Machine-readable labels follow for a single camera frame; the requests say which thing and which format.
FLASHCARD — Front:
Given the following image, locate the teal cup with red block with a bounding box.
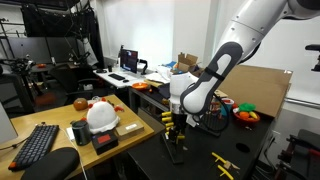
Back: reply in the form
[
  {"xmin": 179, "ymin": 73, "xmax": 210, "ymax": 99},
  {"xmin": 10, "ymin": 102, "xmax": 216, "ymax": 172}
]
[{"xmin": 221, "ymin": 98, "xmax": 234, "ymax": 116}]

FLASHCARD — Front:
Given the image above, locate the brown cardboard sheet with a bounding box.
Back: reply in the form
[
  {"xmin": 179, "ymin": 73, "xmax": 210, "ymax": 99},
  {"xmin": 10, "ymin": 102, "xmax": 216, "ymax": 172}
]
[{"xmin": 218, "ymin": 65, "xmax": 293, "ymax": 118}]

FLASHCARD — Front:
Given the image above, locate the black keyboard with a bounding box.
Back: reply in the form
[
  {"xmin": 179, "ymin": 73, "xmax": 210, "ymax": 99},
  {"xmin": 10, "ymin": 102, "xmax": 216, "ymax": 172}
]
[{"xmin": 8, "ymin": 125, "xmax": 59, "ymax": 171}]

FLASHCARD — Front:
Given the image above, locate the small brown cardboard box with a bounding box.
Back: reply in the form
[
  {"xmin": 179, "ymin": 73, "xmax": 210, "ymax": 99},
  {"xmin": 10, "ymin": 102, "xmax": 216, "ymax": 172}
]
[{"xmin": 116, "ymin": 121, "xmax": 144, "ymax": 141}]

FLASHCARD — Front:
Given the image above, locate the black cylindrical speaker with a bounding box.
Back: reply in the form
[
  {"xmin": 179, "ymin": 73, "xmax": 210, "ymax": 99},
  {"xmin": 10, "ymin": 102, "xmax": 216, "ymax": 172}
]
[{"xmin": 72, "ymin": 120, "xmax": 91, "ymax": 146}]

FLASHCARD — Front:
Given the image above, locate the red bowl with toy fruit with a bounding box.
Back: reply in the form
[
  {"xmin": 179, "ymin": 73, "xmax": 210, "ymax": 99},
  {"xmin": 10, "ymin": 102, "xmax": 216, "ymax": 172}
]
[{"xmin": 232, "ymin": 103, "xmax": 260, "ymax": 123}]

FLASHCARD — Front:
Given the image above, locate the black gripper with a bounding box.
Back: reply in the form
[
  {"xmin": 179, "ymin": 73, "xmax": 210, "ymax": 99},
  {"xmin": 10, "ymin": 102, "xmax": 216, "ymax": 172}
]
[{"xmin": 169, "ymin": 103, "xmax": 187, "ymax": 137}]

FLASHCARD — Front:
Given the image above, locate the white chicken plush toy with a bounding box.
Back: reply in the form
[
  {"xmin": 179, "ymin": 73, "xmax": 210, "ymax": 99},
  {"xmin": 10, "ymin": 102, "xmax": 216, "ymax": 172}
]
[{"xmin": 86, "ymin": 101, "xmax": 120, "ymax": 134}]

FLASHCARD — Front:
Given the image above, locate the computer monitor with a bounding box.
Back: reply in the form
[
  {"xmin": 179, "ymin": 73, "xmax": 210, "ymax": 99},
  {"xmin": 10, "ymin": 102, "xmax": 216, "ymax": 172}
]
[{"xmin": 120, "ymin": 49, "xmax": 138, "ymax": 73}]

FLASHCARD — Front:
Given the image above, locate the black office chair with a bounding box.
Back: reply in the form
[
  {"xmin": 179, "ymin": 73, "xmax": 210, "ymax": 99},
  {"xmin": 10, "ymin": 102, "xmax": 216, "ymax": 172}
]
[{"xmin": 49, "ymin": 64, "xmax": 101, "ymax": 102}]

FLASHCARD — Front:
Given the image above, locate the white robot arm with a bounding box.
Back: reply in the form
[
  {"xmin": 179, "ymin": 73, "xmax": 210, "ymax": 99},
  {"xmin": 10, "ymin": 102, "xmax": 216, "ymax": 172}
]
[{"xmin": 169, "ymin": 0, "xmax": 320, "ymax": 135}]

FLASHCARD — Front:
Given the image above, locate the black stand with red keys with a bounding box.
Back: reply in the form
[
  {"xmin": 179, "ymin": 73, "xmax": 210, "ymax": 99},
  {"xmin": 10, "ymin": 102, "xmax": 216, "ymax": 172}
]
[{"xmin": 196, "ymin": 99, "xmax": 230, "ymax": 137}]

